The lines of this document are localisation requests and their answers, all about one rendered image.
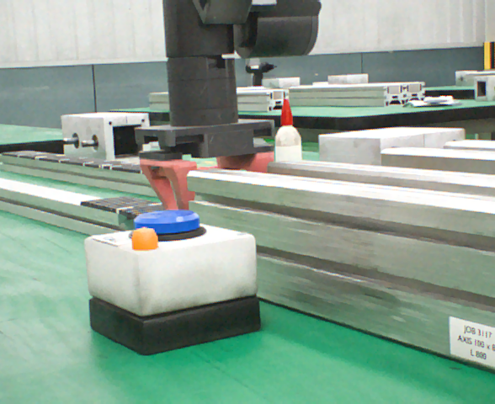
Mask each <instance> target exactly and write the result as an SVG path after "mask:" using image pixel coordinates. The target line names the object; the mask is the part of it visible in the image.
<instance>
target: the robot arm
mask: <svg viewBox="0 0 495 404"><path fill-rule="evenodd" d="M321 8H322V4H321V2H320V0H162V18H163V33H165V46H166V57H169V59H168V61H167V74H168V100H169V113H170V125H162V126H153V127H141V128H135V137H136V144H140V145H147V144H150V142H158V145H159V149H158V150H150V151H139V158H140V168H141V170H142V172H143V173H144V174H145V176H146V178H147V181H148V183H150V184H151V186H152V187H153V189H154V191H155V192H156V195H157V197H158V198H159V200H160V201H161V203H162V205H164V208H165V210H178V209H179V210H189V203H188V201H192V200H193V201H194V197H195V192H194V191H188V190H187V174H188V172H190V171H194V170H197V162H196V161H187V160H183V155H191V157H192V158H213V157H215V158H216V159H217V163H218V168H219V169H227V170H236V171H240V169H242V170H246V171H247V172H253V173H267V168H266V167H267V164H268V163H269V162H274V145H269V144H256V143H253V137H254V136H275V133H274V120H243V119H238V109H237V79H236V65H235V58H223V56H222V55H230V54H235V51H236V53H237V54H238V55H239V56H240V58H242V59H255V58H274V56H305V55H307V54H309V53H310V52H312V50H313V49H314V47H315V44H316V42H317V36H318V26H319V20H318V15H319V13H320V11H321ZM169 179H170V180H171V182H172V184H173V189H174V193H175V197H177V201H178V205H177V201H175V198H174V195H173V190H172V186H171V184H170V180H169Z"/></svg>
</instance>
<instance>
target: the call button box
mask: <svg viewBox="0 0 495 404"><path fill-rule="evenodd" d="M133 232H134V230H133V231H121V232H115V233H108V234H102V236H91V237H89V238H87V239H86V240H85V252H86V264H87V274H88V292H89V294H90V295H91V296H93V297H92V298H91V299H89V302H88V304H89V316H90V326H91V328H92V330H94V331H96V332H100V333H102V334H103V335H105V336H107V337H109V338H113V339H114V340H116V341H118V342H120V343H121V344H123V345H125V346H127V347H129V348H132V349H134V350H135V351H138V352H140V353H142V354H154V353H158V352H162V351H167V350H170V349H175V348H182V347H187V346H191V345H195V344H196V343H202V342H207V341H211V340H216V339H220V338H227V337H232V336H236V335H240V334H244V333H249V332H252V331H256V330H258V329H260V327H261V321H260V304H259V299H257V296H256V294H257V291H258V283H257V267H256V250H255V240H254V237H253V236H251V234H248V233H246V232H239V231H232V230H227V229H222V228H218V227H213V226H206V225H201V224H200V227H199V228H196V229H193V230H190V231H180V232H171V233H156V234H157V241H158V248H157V249H154V250H150V251H133V250H132V246H131V238H132V234H133Z"/></svg>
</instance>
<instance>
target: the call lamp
mask: <svg viewBox="0 0 495 404"><path fill-rule="evenodd" d="M131 246H132V250H133V251H150V250H154V249H157V248H158V241H157V234H156V232H155V231H154V229H151V228H145V227H143V228H141V229H137V230H134V232H133V234H132V238H131Z"/></svg>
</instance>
